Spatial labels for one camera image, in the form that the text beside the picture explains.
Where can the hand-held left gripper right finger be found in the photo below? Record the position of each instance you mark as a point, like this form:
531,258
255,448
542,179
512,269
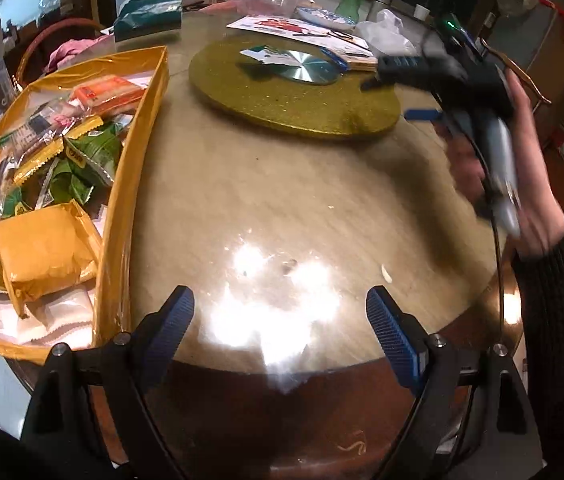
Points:
394,340

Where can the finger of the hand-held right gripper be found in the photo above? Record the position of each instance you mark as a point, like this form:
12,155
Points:
424,115
407,70

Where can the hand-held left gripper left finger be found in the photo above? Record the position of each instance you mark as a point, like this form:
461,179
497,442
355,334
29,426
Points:
174,322

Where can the yellow snack packet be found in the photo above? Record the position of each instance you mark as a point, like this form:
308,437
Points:
44,255

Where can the yellow cardboard box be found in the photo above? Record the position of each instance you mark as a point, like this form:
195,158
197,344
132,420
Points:
131,170

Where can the gold snack packet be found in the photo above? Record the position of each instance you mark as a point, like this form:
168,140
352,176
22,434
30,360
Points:
36,167

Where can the round cracker packet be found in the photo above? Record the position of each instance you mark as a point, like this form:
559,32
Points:
36,127

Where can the large orange cracker packet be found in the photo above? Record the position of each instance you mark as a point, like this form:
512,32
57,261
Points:
109,91

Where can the person's right forearm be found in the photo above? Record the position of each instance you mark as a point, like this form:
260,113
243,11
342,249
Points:
562,335

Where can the person's right hand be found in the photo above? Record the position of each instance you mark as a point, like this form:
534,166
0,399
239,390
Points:
537,195

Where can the white plastic bag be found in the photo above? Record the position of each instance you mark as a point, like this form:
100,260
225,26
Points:
387,35

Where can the wooden chair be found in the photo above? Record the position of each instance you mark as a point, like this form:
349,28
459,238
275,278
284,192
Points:
522,70

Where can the small beige box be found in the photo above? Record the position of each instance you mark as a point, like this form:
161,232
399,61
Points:
359,61

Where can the white cup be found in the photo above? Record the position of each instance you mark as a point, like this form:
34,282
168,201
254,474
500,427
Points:
422,11

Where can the steel thermos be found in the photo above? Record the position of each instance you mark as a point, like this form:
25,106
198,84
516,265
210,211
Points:
378,5

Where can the grey refrigerator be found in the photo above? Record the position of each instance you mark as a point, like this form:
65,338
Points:
537,35

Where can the printed paper flyer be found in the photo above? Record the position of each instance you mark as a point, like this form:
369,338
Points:
287,30

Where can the gold glitter turntable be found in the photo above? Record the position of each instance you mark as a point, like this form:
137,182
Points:
282,100

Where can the white teal snack packet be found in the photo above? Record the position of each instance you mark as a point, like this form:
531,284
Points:
264,54

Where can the clear plastic container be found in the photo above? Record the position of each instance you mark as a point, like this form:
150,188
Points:
264,2

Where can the teal tissue pack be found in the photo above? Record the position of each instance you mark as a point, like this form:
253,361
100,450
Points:
146,15

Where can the pink cloth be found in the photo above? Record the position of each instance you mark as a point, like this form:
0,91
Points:
71,54

